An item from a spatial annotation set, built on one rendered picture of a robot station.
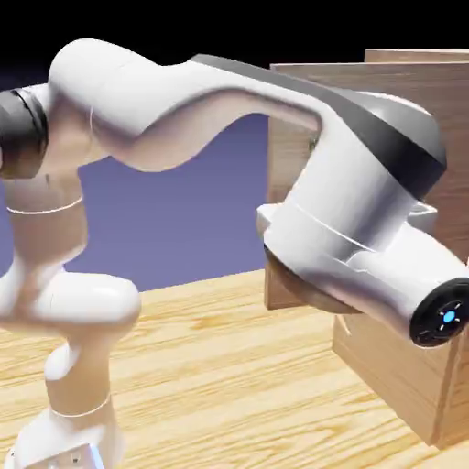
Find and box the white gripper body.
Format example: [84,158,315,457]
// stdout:
[409,202,440,231]

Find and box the light wood cabinet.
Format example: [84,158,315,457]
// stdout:
[332,49,469,451]

